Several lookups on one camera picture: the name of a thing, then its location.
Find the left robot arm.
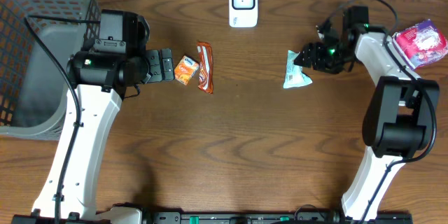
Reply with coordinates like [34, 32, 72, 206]
[12, 10, 174, 223]

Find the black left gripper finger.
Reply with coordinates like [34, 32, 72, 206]
[146, 50, 163, 83]
[160, 48, 174, 81]

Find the orange small box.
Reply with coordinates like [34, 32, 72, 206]
[174, 55, 199, 85]

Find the red orange snack wrapper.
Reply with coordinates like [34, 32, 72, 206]
[197, 42, 214, 94]

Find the white barcode scanner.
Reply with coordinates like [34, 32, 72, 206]
[228, 0, 258, 28]

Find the purple snack package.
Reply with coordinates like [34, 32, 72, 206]
[393, 19, 447, 70]

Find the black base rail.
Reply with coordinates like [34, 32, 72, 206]
[10, 202, 414, 224]

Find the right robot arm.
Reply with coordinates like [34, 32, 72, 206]
[293, 6, 440, 223]

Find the teal snack packet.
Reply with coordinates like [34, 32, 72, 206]
[283, 50, 312, 89]

